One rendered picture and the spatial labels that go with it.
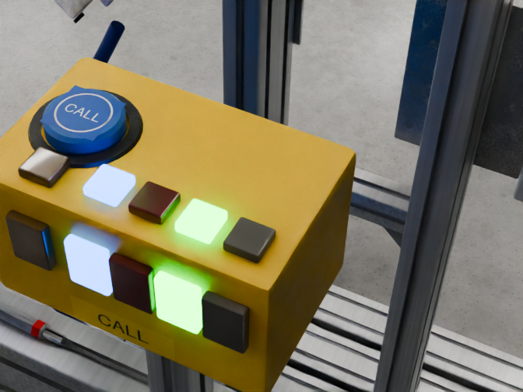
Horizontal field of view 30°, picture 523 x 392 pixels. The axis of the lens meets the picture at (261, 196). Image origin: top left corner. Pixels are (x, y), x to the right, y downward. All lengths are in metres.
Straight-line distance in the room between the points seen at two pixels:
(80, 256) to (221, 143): 0.09
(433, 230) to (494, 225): 0.85
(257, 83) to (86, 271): 0.62
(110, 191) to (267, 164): 0.08
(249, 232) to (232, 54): 0.64
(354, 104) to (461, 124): 1.17
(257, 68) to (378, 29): 1.33
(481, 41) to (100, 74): 0.48
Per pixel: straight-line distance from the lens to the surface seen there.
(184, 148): 0.47
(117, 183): 0.45
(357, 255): 1.84
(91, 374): 0.65
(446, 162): 1.02
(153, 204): 0.44
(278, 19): 1.06
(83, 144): 0.47
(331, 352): 1.60
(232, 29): 1.03
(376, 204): 1.14
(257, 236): 0.42
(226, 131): 0.48
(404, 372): 1.31
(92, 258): 0.45
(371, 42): 2.31
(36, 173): 0.46
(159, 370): 0.59
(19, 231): 0.47
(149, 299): 0.45
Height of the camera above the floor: 1.40
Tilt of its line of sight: 47 degrees down
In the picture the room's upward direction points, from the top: 2 degrees clockwise
